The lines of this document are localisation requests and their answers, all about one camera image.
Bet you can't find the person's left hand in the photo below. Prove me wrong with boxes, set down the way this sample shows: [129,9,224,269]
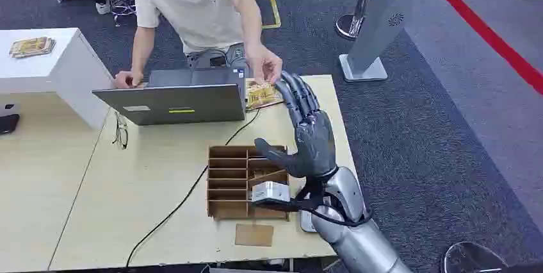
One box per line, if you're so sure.
[245,43,284,85]

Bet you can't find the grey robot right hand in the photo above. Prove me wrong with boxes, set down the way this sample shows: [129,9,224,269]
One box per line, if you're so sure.
[254,71,339,180]

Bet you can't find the person's right hand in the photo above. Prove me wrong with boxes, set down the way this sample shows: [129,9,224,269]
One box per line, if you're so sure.
[113,70,145,90]

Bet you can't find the grey laptop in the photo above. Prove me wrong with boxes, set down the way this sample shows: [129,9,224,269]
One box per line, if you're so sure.
[91,67,248,127]

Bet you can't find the black-framed glasses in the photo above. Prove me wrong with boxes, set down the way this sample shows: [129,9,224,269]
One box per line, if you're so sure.
[111,110,130,151]

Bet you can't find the white cabinet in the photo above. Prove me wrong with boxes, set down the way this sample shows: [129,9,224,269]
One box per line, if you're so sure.
[0,27,116,131]

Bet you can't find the white flat device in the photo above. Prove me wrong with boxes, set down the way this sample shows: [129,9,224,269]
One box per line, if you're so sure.
[298,208,318,234]

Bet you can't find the person in pale shirt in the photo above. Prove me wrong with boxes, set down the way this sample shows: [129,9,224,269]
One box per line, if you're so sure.
[113,0,284,90]

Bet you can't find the wooden card box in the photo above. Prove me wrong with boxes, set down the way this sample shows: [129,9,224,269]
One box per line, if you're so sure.
[206,145,292,222]

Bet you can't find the brown cardboard piece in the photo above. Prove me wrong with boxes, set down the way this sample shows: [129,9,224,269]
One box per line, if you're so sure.
[234,223,275,248]

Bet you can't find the grey sign stand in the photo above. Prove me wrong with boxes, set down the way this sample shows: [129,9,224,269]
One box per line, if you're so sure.
[338,0,413,83]

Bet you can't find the black device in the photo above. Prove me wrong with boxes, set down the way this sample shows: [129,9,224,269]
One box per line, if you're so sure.
[0,102,22,136]

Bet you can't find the black glossy round cover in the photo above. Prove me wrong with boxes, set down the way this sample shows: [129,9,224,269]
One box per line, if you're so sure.
[440,241,543,273]

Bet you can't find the red floor tape line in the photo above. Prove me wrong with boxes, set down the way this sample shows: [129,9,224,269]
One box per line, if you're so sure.
[417,0,543,97]

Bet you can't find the yellow floor tape frame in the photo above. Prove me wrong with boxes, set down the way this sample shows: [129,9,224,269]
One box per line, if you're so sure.
[253,0,282,30]

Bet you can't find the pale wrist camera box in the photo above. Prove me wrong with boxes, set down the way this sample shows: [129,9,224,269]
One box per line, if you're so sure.
[250,181,292,205]

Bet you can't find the chrome stanchion post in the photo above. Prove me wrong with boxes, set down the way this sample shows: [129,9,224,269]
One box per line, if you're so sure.
[334,0,380,42]

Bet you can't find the long black cable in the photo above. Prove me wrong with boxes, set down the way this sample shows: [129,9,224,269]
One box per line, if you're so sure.
[124,108,261,270]

